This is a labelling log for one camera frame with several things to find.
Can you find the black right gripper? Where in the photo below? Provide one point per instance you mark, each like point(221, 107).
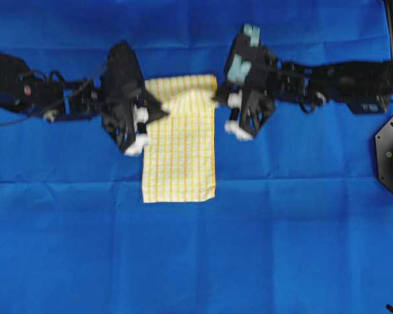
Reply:
point(247, 69)

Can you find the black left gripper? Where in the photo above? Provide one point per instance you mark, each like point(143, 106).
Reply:
point(128, 106)

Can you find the yellow striped towel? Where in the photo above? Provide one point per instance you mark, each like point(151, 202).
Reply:
point(179, 162)

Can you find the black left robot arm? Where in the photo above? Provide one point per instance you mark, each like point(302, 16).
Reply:
point(32, 93)

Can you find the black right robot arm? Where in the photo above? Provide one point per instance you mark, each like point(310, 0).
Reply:
point(366, 87)

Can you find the blue table cloth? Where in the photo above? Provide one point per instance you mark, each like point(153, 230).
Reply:
point(298, 224)

